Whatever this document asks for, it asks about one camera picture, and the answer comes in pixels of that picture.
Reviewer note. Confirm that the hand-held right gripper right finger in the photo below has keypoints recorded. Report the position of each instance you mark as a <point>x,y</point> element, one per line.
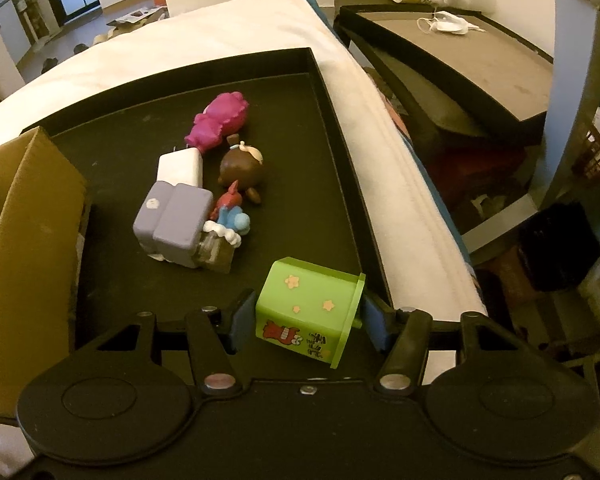
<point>375,327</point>

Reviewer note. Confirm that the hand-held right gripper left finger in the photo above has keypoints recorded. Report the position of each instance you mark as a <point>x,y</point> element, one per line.
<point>243,322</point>

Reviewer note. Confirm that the green cartoon storage box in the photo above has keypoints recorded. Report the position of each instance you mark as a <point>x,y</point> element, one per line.
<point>305,310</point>

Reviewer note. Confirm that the blue and red figurine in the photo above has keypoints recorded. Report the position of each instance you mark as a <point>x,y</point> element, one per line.
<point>232,220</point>

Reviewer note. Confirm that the purple block with figure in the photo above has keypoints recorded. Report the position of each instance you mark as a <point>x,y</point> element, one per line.
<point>172,220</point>

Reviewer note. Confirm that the brown round figurine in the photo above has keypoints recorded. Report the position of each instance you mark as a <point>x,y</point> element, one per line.
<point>240,170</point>

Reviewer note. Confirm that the black tray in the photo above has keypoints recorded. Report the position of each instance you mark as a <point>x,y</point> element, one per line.
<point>290,135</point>

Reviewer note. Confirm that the cardboard box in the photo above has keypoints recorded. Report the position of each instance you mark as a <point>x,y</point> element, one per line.
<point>25,235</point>

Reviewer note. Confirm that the white cube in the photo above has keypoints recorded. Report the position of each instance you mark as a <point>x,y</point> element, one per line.
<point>180,167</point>

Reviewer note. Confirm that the dark bag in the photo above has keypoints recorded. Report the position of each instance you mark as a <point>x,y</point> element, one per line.
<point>560,247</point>

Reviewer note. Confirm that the pink toy figure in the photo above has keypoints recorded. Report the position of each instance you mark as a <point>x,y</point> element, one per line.
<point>215,120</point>

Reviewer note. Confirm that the black side table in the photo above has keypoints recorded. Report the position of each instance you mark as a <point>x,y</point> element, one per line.
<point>455,65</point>

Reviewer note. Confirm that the white face mask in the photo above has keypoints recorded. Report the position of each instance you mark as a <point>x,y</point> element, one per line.
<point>450,22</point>

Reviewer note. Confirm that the pale slipper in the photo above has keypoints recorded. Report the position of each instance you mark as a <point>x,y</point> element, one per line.
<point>100,39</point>

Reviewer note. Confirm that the black shoe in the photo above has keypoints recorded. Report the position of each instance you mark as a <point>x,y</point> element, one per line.
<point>80,48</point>
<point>50,64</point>

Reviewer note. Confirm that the flat cardboard sheet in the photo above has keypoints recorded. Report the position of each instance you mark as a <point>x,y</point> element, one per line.
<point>137,16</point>

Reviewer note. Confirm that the white cabinet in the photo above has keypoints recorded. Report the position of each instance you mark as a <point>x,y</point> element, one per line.
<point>10,30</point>

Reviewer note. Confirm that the grey post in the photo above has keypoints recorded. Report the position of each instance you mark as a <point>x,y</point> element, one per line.
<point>575,85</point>

